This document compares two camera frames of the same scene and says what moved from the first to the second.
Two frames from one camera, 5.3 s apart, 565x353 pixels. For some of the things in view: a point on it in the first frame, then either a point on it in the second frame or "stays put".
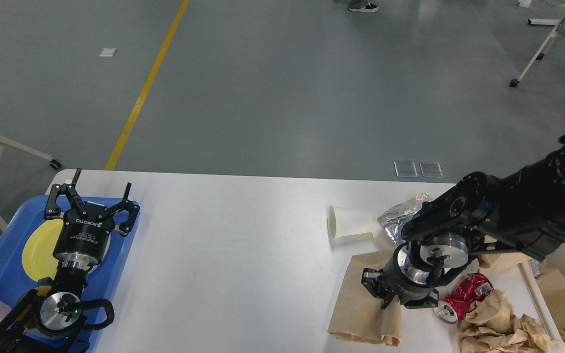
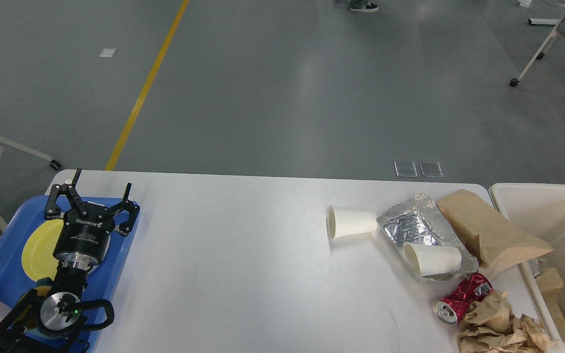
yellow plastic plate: (38, 258) stays put
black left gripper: (84, 240) stays put
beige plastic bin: (531, 301) -> (564, 216)
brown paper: (490, 326) stays put
